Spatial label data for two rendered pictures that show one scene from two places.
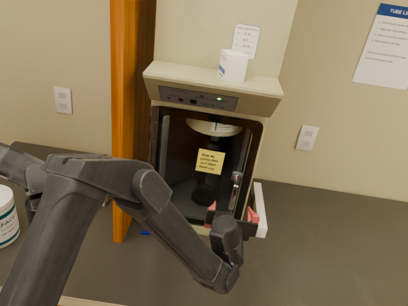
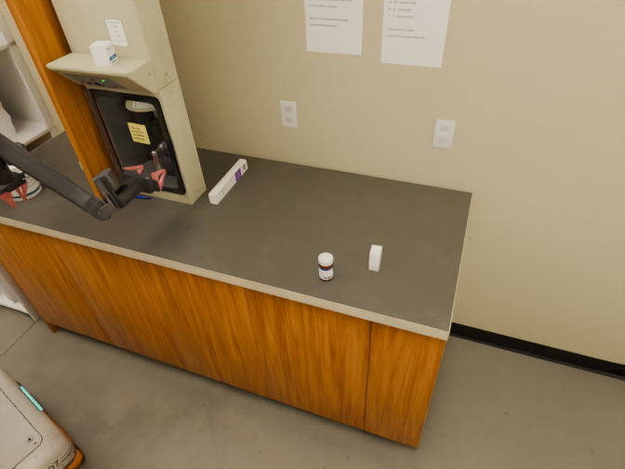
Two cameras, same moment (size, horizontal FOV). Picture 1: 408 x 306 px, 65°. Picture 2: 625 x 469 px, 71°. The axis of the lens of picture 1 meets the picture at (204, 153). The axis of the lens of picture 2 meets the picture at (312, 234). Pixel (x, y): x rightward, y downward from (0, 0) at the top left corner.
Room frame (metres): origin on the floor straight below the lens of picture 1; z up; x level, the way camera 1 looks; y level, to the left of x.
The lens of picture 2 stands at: (-0.30, -1.13, 1.98)
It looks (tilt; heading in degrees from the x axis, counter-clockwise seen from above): 41 degrees down; 23
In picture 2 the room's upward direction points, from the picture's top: 4 degrees counter-clockwise
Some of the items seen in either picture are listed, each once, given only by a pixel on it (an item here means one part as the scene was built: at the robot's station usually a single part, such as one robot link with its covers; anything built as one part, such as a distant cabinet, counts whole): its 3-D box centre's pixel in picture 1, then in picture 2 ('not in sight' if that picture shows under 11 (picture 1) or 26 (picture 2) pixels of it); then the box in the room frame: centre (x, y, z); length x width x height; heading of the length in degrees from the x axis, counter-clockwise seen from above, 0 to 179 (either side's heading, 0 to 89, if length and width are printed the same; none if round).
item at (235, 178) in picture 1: (233, 192); (159, 158); (0.78, -0.10, 1.17); 0.05 x 0.03 x 0.10; 179
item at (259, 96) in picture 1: (211, 95); (103, 77); (0.76, 0.00, 1.46); 0.32 x 0.12 x 0.10; 90
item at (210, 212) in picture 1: (218, 214); (138, 173); (0.69, -0.07, 1.15); 0.09 x 0.07 x 0.07; 0
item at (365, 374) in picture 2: not in sight; (225, 277); (0.88, -0.17, 0.45); 2.05 x 0.67 x 0.90; 90
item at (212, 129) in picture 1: (200, 174); (139, 144); (0.81, 0.00, 1.19); 0.30 x 0.01 x 0.40; 89
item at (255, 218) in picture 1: (244, 218); (153, 177); (0.69, -0.14, 1.15); 0.09 x 0.07 x 0.07; 0
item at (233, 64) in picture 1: (232, 65); (103, 53); (0.76, -0.04, 1.54); 0.05 x 0.05 x 0.06; 17
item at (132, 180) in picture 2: (231, 234); (133, 186); (0.62, -0.10, 1.15); 0.10 x 0.07 x 0.07; 90
